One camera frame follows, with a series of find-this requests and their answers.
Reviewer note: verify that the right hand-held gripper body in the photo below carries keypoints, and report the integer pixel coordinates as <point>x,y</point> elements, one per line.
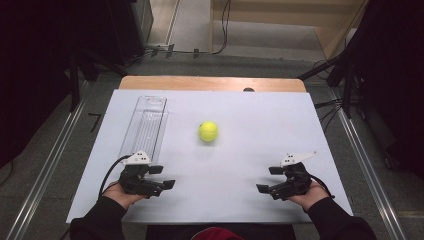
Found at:
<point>296,183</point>

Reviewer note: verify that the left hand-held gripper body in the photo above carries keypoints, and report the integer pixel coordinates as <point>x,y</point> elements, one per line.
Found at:
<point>135,181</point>

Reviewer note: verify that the clear plastic ball tube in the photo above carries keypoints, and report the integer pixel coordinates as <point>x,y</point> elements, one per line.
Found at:
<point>146,126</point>

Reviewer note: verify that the yellow tennis ball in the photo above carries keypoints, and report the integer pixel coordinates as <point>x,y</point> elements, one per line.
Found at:
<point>208,131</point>

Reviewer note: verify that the person's right hand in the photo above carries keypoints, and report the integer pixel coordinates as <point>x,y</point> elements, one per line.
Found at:
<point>310,198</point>

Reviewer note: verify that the person's left hand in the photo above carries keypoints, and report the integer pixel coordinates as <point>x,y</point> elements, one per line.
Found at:
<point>120,196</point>

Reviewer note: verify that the white board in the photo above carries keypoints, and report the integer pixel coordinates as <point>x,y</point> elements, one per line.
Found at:
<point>233,173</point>

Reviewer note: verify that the person's dark clothing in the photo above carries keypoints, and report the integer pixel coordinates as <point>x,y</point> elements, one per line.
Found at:
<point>266,232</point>

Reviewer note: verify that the person's red cap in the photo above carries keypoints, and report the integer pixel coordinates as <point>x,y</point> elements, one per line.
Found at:
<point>216,235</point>

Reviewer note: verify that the wooden table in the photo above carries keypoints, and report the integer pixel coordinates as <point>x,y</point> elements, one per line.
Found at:
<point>200,83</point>

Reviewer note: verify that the black stand leg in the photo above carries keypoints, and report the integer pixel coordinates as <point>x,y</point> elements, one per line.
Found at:
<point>75,83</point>

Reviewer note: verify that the black metal stand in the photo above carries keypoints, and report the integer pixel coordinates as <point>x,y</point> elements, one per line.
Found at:
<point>346,66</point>

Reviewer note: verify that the black cabinet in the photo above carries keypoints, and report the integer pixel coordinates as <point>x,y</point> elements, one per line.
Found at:
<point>110,30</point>

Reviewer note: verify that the light wooden furniture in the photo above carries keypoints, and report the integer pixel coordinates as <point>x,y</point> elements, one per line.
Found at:
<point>300,20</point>

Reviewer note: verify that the metal floor rail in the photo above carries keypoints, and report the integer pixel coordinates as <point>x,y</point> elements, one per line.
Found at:
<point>46,173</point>
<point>370,173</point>

